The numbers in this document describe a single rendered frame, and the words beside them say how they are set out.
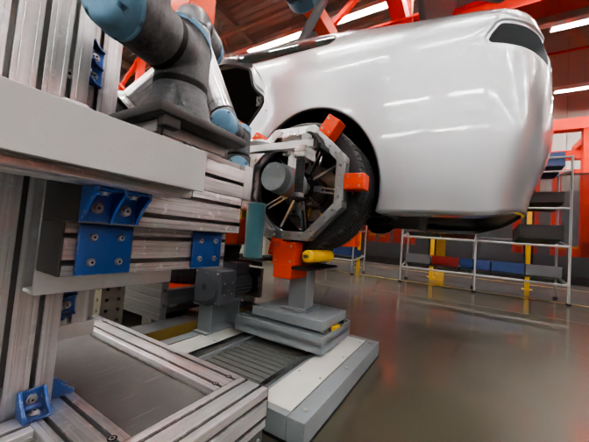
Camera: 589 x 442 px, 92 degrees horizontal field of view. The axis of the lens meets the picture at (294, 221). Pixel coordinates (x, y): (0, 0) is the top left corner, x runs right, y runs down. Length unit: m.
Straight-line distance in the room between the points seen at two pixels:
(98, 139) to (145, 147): 0.06
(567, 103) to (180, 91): 11.18
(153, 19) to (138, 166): 0.30
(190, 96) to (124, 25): 0.15
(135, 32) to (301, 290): 1.22
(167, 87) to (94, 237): 0.33
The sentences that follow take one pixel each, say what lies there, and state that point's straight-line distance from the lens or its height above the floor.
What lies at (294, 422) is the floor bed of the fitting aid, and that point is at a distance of 0.99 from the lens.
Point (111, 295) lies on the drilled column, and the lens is 1.53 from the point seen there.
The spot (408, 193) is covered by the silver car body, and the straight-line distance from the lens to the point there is 1.40.
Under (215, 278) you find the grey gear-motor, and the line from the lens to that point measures 1.45.
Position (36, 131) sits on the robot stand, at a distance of 0.41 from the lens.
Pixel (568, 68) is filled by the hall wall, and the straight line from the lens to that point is 11.88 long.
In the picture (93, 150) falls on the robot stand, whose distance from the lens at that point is 0.43.
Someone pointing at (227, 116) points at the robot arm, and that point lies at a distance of 0.89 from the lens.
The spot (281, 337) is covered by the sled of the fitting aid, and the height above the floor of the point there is 0.12.
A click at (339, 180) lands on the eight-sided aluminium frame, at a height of 0.85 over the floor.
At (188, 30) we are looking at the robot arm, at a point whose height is 1.00.
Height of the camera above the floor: 0.60
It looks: 3 degrees up
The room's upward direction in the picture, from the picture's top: 5 degrees clockwise
